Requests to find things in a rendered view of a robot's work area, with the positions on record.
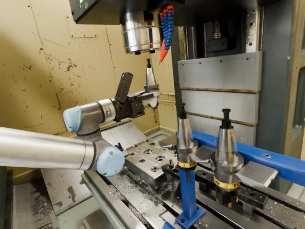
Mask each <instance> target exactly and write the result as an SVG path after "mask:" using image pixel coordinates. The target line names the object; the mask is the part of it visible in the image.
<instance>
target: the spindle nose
mask: <svg viewBox="0 0 305 229"><path fill-rule="evenodd" d="M161 23H162V22H161V18H160V14H155V13H148V10H142V11H136V12H132V13H128V14H125V15H123V16H121V17H120V18H119V25H120V30H121V36H122V42H123V49H124V52H125V54H127V55H132V54H135V53H137V52H141V53H148V52H150V51H160V50H161V47H162V42H163V39H164V37H163V36H164V34H163V28H162V24H161Z"/></svg>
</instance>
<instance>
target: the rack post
mask: <svg viewBox="0 0 305 229"><path fill-rule="evenodd" d="M179 172H180V182H181V192H182V205H183V212H182V213H181V214H180V215H179V216H177V217H176V218H175V221H176V222H177V223H178V224H180V225H181V226H182V227H183V228H184V229H190V228H191V227H192V226H193V225H194V224H195V223H196V222H197V221H198V220H199V219H200V218H201V217H202V216H203V215H204V214H205V210H203V209H202V208H200V207H199V206H197V205H196V191H195V177H194V170H191V171H190V177H191V182H187V180H186V172H185V171H183V170H181V169H179Z"/></svg>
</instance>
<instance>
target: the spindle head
mask: <svg viewBox="0 0 305 229"><path fill-rule="evenodd" d="M155 1H157V0H83V1H82V2H81V3H80V0H69V4H70V8H71V14H72V16H73V20H74V22H75V23H76V24H78V25H119V18H120V17H121V16H123V15H125V14H128V13H132V12H136V11H142V10H148V5H149V4H151V3H153V2H155ZM277 1H280V0H185V6H184V7H182V8H180V9H178V10H175V11H174V12H173V13H174V16H173V17H174V26H181V27H194V26H197V25H201V24H204V23H207V22H210V21H214V20H217V19H220V18H224V17H227V16H230V15H234V14H237V13H241V12H243V11H246V10H249V9H252V8H255V7H260V6H263V5H267V4H270V3H274V2H277Z"/></svg>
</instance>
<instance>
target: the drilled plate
mask: <svg viewBox="0 0 305 229"><path fill-rule="evenodd" d="M153 145H154V146H153ZM134 150H136V151H134ZM142 151H143V152H142ZM152 151H153V152H152ZM129 152H130V153H129ZM131 152H132V153H131ZM134 152H135V154H134ZM127 153H128V156H126V157H125V163H124V165H125V166H127V167H128V168H129V169H131V170H132V171H133V172H134V173H136V174H137V175H138V176H140V177H141V178H142V179H143V180H145V181H146V182H148V183H149V184H150V185H151V186H152V187H154V188H155V189H156V188H158V187H159V186H161V185H162V184H164V183H165V182H167V181H168V180H170V179H171V175H170V174H168V173H167V172H165V171H163V170H162V169H160V170H159V167H161V165H164V164H169V160H170V159H172V163H174V166H175V167H176V168H178V167H177V158H176V157H177V155H176V154H175V155H174V149H171V150H169V149H168V148H163V147H161V146H160V145H159V143H158V141H157V140H154V139H153V140H151V141H148V142H146V143H144V144H142V145H140V146H138V147H136V148H134V149H131V150H129V151H127ZM150 153H151V154H150ZM136 154H138V155H136ZM131 155H133V156H131ZM137 156H138V157H139V158H138V157H137ZM134 159H135V160H134ZM165 162H166V163H165ZM160 163H161V164H160ZM153 166H155V167H153ZM151 167H153V168H151ZM178 169H179V168H178Z"/></svg>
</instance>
